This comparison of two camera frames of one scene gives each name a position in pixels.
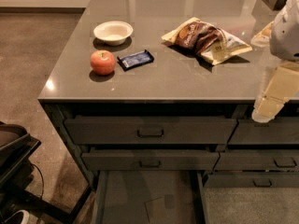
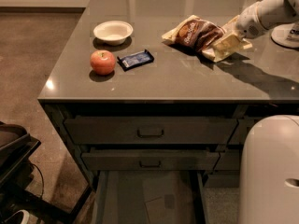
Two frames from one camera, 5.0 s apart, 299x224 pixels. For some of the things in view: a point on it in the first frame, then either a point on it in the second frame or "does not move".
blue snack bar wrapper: [135, 60] does not move
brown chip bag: [213, 42] does not move
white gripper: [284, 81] -> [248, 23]
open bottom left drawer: [149, 197] does not move
